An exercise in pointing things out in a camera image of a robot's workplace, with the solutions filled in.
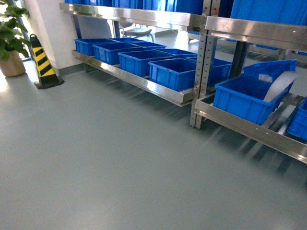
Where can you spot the stainless steel shelf rack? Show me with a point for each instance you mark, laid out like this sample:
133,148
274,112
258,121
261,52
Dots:
250,32

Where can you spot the blue bin rack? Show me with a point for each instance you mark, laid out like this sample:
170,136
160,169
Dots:
177,74
85,46
108,52
137,62

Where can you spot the blue bin far left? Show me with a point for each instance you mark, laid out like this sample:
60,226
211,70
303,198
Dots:
244,97

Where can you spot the yellow black traffic cone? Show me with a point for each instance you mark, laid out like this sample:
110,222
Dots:
47,77

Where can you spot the tilted blue bin with paper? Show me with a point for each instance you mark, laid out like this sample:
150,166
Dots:
269,71

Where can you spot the blue bin front left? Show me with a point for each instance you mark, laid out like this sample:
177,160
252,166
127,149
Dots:
298,126

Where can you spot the green potted plant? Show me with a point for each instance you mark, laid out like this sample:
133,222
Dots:
13,41

